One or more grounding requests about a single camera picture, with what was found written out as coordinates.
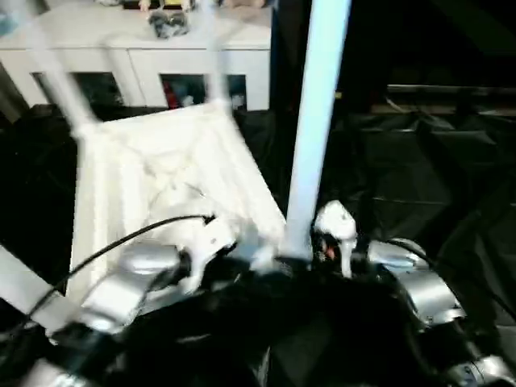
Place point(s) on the white plastic table top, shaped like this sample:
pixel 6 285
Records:
pixel 161 181

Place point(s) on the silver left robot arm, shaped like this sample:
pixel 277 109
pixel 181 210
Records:
pixel 121 282

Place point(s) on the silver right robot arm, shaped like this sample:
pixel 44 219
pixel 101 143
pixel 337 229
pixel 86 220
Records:
pixel 427 290

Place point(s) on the black plastic mat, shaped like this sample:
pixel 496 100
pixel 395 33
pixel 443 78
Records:
pixel 423 181

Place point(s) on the dark metal rod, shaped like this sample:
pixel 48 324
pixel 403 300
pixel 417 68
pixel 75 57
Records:
pixel 447 89

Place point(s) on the white cabinet with glass doors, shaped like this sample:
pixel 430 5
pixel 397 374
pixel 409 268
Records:
pixel 121 44

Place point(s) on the clear bag of black parts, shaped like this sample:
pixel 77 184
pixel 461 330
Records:
pixel 169 24

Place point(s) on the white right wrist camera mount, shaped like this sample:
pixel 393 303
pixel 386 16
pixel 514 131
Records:
pixel 338 221

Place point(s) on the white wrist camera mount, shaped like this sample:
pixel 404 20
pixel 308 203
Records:
pixel 209 242
pixel 338 221

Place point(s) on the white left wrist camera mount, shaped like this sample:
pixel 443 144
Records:
pixel 209 242

